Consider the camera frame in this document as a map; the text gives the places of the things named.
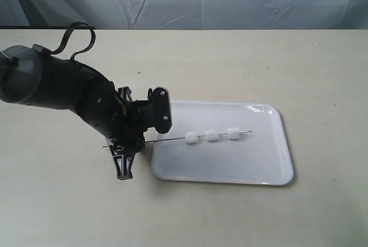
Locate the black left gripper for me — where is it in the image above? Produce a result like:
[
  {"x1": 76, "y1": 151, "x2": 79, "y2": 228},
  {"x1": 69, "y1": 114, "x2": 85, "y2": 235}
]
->
[{"x1": 75, "y1": 79, "x2": 144, "y2": 180}]

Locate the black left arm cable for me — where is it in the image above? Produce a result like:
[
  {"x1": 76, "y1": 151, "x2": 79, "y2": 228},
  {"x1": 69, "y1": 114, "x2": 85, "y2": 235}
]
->
[{"x1": 51, "y1": 21, "x2": 97, "y2": 60}]

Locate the white rectangular plastic tray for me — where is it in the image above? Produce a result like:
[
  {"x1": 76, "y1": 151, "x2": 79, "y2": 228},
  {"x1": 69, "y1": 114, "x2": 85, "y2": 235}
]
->
[{"x1": 151, "y1": 101, "x2": 294, "y2": 186}]

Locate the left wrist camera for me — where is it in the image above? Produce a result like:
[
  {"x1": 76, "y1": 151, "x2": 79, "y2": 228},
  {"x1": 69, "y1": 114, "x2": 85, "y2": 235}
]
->
[{"x1": 133, "y1": 87, "x2": 173, "y2": 134}]

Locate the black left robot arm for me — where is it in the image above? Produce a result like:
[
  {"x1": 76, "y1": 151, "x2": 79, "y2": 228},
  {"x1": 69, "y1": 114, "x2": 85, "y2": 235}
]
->
[{"x1": 1, "y1": 45, "x2": 144, "y2": 180}]

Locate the white marshmallow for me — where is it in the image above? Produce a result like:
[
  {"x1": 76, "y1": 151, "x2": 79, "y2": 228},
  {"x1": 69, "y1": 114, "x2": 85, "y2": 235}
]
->
[
  {"x1": 205, "y1": 130, "x2": 220, "y2": 142},
  {"x1": 184, "y1": 131, "x2": 198, "y2": 144},
  {"x1": 227, "y1": 127, "x2": 241, "y2": 140}
]

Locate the thin metal skewer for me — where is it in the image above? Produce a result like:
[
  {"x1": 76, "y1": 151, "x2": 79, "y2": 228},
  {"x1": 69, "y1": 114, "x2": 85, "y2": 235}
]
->
[{"x1": 102, "y1": 130, "x2": 253, "y2": 149}]

